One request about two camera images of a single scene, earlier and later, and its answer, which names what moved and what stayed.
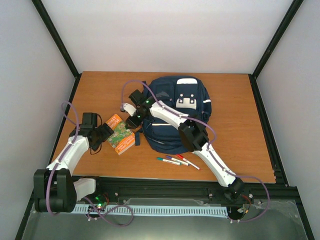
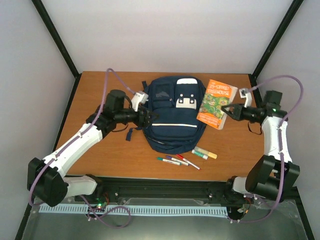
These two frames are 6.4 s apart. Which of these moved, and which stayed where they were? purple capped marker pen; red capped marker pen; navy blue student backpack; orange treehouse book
Moved: orange treehouse book
Stayed: navy blue student backpack; purple capped marker pen; red capped marker pen
